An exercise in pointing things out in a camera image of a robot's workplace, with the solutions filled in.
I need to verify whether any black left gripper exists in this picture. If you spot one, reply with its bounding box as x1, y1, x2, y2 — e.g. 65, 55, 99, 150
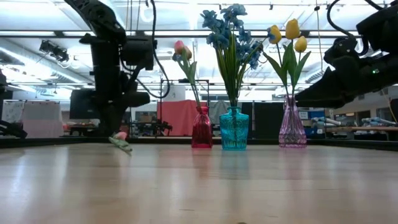
93, 69, 151, 137

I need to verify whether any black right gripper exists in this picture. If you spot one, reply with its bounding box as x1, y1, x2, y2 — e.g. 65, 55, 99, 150
294, 37, 398, 110

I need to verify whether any purple glass vase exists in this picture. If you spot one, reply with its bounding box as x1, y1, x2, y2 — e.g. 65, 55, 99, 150
278, 95, 308, 149

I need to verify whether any blue artificial flower bunch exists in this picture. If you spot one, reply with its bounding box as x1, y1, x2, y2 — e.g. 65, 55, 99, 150
229, 29, 265, 108
200, 3, 249, 108

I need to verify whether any red glass vase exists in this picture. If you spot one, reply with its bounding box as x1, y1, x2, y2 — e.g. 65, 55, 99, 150
191, 105, 214, 149

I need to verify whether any teal glass vase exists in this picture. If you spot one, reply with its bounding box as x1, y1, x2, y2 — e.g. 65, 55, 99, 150
219, 106, 250, 151

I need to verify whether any cluttered background desk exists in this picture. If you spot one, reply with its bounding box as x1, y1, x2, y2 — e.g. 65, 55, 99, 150
63, 120, 100, 136

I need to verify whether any black monitor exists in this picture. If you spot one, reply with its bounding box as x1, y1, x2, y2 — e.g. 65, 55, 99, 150
69, 89, 116, 120

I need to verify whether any wooden table with equipment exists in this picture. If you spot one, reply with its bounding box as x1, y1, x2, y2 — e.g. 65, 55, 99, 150
310, 116, 398, 133

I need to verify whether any red cloth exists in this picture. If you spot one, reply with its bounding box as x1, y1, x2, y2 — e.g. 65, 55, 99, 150
157, 99, 206, 137

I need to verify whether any black partition panel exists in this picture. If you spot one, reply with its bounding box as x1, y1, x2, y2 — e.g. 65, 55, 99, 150
248, 101, 285, 140

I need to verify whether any black metal stand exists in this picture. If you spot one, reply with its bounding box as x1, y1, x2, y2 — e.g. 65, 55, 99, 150
159, 78, 211, 138

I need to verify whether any black ceiling spotlight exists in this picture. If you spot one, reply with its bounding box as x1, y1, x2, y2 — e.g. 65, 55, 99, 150
39, 39, 71, 63

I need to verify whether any grey cloth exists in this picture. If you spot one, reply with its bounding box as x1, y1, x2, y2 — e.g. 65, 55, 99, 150
207, 100, 231, 124

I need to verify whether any white board with drawings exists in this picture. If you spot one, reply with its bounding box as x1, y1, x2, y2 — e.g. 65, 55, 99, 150
1, 101, 25, 124

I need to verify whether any black aluminium rig frame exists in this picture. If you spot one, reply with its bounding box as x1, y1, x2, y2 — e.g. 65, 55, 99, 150
0, 136, 398, 152

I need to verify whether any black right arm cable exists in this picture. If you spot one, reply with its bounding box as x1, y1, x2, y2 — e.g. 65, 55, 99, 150
325, 0, 379, 57

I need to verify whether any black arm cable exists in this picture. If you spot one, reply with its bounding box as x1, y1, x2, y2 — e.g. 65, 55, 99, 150
325, 0, 379, 57
119, 0, 172, 100

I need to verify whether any yellow hanging cord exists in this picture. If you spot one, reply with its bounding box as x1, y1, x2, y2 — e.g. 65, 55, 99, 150
313, 0, 324, 68

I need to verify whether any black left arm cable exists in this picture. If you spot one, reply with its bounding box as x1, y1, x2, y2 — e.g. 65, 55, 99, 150
119, 0, 172, 100

